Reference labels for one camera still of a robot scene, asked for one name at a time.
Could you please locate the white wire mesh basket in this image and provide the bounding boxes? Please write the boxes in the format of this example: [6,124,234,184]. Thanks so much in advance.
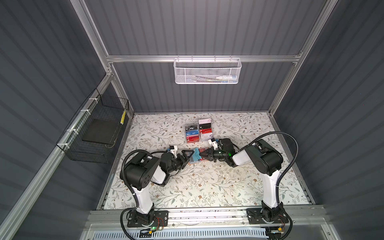
[173,57,242,85]

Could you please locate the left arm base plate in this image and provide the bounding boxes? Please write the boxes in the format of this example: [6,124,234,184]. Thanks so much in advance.
[127,211,169,228]

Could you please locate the pens in white basket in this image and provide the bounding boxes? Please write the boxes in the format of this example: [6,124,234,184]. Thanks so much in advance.
[195,75,238,83]

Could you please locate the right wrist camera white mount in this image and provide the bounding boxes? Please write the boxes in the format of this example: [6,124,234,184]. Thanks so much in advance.
[208,138,219,150]

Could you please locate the teal card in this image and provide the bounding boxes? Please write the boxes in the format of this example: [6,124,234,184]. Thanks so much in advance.
[190,148,202,164]

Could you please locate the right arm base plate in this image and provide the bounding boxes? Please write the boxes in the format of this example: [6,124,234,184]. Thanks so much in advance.
[246,207,289,225]

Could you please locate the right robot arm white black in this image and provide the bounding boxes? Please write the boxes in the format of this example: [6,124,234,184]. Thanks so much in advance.
[199,138,284,224]

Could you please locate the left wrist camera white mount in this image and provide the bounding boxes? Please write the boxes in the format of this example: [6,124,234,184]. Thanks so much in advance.
[169,146,178,158]

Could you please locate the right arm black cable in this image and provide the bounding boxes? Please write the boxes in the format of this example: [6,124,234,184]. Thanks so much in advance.
[236,131,300,208]

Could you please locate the black VIP card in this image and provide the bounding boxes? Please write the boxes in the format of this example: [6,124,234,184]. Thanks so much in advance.
[185,125,199,132]

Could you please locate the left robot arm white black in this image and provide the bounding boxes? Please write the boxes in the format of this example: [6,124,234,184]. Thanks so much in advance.
[120,147,194,220]

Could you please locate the black pad in basket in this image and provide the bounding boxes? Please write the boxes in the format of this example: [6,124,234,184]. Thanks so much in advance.
[82,119,119,145]

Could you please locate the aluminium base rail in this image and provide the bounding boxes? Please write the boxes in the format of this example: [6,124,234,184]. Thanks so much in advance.
[84,205,330,231]

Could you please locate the black wire basket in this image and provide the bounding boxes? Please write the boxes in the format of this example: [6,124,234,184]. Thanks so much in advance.
[57,91,130,164]

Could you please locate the yellow tag on basket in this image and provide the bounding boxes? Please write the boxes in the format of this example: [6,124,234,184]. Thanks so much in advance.
[120,110,127,125]

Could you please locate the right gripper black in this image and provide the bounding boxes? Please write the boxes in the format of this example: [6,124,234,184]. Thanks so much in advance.
[199,147,228,163]

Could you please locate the blue VIP card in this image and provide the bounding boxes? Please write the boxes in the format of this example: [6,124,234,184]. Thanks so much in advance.
[186,130,199,137]

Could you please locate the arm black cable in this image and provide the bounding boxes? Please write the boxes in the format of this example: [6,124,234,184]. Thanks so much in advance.
[236,131,300,208]
[119,149,169,240]

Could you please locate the pink VIP card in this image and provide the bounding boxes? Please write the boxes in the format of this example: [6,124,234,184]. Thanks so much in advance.
[199,118,212,125]

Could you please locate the white vented panel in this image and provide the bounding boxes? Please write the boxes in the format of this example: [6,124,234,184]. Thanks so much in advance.
[92,227,268,240]

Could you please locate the clear acrylic card display stand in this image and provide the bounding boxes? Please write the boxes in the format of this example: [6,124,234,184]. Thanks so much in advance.
[184,120,201,142]

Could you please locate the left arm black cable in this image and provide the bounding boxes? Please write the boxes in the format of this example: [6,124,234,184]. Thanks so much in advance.
[119,149,169,240]

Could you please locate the white VIP diamond card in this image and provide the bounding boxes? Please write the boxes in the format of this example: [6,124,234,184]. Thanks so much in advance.
[200,133,214,142]

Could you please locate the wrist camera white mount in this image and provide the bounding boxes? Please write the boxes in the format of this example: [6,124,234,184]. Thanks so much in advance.
[169,146,178,158]
[208,138,219,150]

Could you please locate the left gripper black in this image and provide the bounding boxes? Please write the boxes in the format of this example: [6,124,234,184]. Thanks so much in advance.
[166,150,193,176]

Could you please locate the dark black card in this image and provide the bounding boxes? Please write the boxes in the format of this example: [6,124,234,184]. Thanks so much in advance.
[199,123,212,130]

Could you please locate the pink leather card wallet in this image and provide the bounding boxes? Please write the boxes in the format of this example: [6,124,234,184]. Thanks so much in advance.
[189,148,207,165]

